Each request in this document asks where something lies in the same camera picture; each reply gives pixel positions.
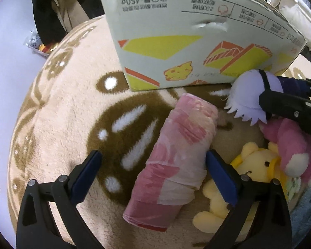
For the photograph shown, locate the beige brown printed blanket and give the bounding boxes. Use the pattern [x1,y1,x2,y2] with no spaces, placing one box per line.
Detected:
[6,14,311,249]

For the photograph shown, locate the white puffer jacket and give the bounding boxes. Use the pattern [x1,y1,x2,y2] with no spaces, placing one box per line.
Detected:
[242,0,311,49]

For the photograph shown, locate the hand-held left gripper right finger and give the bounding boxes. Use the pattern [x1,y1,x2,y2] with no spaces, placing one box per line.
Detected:
[205,150,293,249]

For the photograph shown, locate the red yellow packet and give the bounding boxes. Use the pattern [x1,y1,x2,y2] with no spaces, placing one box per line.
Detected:
[40,43,60,57]

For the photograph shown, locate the pink plush toy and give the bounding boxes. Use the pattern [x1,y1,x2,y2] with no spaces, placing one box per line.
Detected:
[259,117,311,187]

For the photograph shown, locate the clear plastic bag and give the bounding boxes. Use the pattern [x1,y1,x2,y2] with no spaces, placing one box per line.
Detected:
[24,30,43,51]

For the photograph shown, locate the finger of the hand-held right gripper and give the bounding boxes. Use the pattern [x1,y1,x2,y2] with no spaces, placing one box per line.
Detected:
[259,90,311,159]
[277,76,311,102]

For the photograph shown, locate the tan plush toy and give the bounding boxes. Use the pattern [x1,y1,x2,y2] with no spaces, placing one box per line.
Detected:
[214,109,266,164]

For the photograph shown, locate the blue fluffy cloth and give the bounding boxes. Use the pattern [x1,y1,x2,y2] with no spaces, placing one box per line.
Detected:
[288,184,311,249]

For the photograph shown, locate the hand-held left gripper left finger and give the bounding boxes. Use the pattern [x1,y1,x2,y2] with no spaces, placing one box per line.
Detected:
[16,150,104,249]

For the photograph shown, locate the beige hanging pants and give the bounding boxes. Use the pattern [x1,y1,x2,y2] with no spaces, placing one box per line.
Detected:
[50,0,94,33]

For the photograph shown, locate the yellow bear plush toy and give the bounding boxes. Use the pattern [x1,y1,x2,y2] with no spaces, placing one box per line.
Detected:
[192,142,289,235]

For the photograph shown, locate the pink blanket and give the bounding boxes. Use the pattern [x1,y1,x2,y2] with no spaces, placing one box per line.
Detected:
[122,93,219,232]

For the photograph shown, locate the white-haired plush doll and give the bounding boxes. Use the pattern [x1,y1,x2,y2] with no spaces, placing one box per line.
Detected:
[224,69,285,126]

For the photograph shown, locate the pale green plush tag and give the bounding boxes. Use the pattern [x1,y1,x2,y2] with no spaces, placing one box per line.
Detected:
[285,176,302,203]

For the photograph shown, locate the printed cardboard box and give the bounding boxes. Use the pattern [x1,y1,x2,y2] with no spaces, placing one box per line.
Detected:
[98,0,308,92]

